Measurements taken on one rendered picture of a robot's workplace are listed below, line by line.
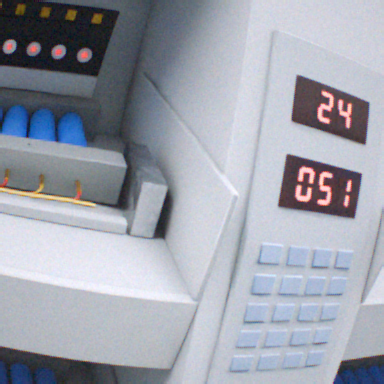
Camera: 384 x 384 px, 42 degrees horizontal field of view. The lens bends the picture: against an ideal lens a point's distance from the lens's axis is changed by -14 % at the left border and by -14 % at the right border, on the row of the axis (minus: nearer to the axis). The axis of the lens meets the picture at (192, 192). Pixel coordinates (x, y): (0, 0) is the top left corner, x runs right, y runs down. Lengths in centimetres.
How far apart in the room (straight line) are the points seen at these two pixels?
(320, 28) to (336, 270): 12
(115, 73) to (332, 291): 24
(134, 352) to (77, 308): 4
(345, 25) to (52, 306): 19
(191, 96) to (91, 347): 13
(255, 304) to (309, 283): 3
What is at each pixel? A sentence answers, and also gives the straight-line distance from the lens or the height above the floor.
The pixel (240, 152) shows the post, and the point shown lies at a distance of 23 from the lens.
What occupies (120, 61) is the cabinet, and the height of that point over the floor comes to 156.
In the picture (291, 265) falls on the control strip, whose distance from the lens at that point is 24.
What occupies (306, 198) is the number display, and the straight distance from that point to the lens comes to 24.
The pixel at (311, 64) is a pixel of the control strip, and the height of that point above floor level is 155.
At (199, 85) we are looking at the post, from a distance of 27.
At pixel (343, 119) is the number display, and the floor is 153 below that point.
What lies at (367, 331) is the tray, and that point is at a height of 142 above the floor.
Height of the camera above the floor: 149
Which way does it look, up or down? 3 degrees down
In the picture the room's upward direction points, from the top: 10 degrees clockwise
